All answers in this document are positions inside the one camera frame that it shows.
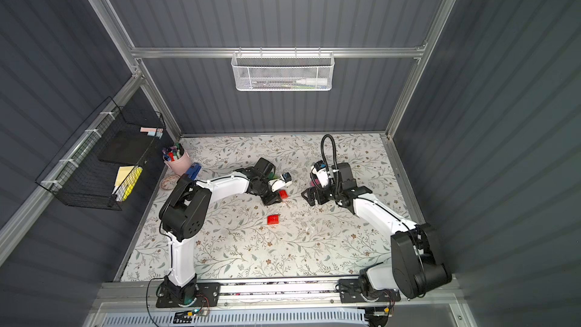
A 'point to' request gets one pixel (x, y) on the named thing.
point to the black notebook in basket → (126, 147)
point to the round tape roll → (169, 182)
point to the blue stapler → (194, 170)
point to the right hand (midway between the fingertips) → (316, 189)
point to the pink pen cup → (177, 158)
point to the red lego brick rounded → (272, 219)
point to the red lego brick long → (283, 194)
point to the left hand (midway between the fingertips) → (277, 195)
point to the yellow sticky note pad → (127, 178)
